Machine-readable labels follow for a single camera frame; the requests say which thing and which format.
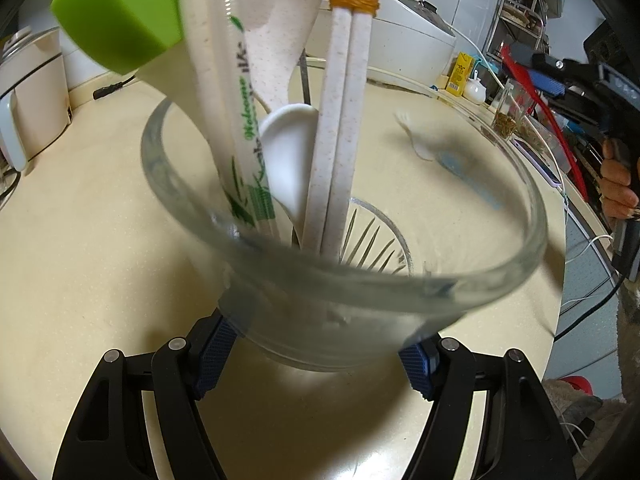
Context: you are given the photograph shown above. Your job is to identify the red handled utensil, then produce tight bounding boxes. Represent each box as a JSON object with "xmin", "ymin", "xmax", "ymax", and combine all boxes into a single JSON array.
[{"xmin": 500, "ymin": 44, "xmax": 588, "ymax": 200}]

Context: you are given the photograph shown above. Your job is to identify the blue plastic spork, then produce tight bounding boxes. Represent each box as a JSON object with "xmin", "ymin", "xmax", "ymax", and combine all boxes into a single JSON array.
[{"xmin": 436, "ymin": 152, "xmax": 502, "ymax": 210}]

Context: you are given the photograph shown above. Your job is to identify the white plastic spork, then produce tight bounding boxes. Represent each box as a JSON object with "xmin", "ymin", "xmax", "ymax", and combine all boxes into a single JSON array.
[{"xmin": 394, "ymin": 112, "xmax": 435, "ymax": 162}]

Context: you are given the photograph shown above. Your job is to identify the clear glass tumbler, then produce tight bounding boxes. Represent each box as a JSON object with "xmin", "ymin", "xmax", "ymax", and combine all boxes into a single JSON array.
[{"xmin": 141, "ymin": 82, "xmax": 548, "ymax": 372}]

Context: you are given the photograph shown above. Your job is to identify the speckled white banded chopsticks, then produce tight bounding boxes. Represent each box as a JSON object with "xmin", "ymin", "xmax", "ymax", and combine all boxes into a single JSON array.
[{"xmin": 302, "ymin": 0, "xmax": 378, "ymax": 261}]

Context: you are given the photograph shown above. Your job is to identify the small white plastic spoon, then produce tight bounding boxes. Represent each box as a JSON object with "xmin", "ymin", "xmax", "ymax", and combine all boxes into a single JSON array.
[{"xmin": 259, "ymin": 103, "xmax": 319, "ymax": 240}]

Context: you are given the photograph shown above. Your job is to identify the speckled beige large spoon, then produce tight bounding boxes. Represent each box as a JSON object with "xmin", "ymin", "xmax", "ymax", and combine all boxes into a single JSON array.
[{"xmin": 240, "ymin": 0, "xmax": 321, "ymax": 113}]

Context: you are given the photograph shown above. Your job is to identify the disposable chopsticks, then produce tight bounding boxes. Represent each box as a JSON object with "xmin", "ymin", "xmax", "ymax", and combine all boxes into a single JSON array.
[{"xmin": 174, "ymin": 0, "xmax": 281, "ymax": 241}]

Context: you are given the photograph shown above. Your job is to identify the right hand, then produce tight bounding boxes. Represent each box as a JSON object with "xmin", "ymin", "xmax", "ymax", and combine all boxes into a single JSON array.
[{"xmin": 599, "ymin": 140, "xmax": 639, "ymax": 228}]

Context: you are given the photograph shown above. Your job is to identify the glass spice jar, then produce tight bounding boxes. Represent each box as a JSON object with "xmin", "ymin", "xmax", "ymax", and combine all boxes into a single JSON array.
[{"xmin": 492, "ymin": 79, "xmax": 534, "ymax": 140}]

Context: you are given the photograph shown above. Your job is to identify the small white teapot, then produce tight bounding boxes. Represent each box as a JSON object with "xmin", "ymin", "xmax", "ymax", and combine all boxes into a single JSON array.
[{"xmin": 462, "ymin": 72, "xmax": 486, "ymax": 105}]

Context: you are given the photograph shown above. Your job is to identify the yellow box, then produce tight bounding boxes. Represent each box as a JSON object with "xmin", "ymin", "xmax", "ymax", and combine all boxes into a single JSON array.
[{"xmin": 445, "ymin": 52, "xmax": 474, "ymax": 96}]

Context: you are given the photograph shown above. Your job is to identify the white rice cooker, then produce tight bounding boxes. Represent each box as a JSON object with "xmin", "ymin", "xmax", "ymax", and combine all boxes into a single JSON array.
[{"xmin": 367, "ymin": 0, "xmax": 456, "ymax": 91}]

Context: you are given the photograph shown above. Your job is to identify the beige electric cooker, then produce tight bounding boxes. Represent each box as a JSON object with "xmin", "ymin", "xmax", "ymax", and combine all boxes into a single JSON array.
[{"xmin": 1, "ymin": 27, "xmax": 72, "ymax": 172}]

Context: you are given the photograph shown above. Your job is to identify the metal wire rack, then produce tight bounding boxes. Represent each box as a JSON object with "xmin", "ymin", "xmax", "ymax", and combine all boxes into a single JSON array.
[{"xmin": 484, "ymin": 0, "xmax": 549, "ymax": 61}]

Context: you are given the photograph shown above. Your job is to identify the black power cable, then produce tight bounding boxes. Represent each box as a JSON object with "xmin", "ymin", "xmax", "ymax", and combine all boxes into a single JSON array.
[{"xmin": 92, "ymin": 74, "xmax": 138, "ymax": 101}]

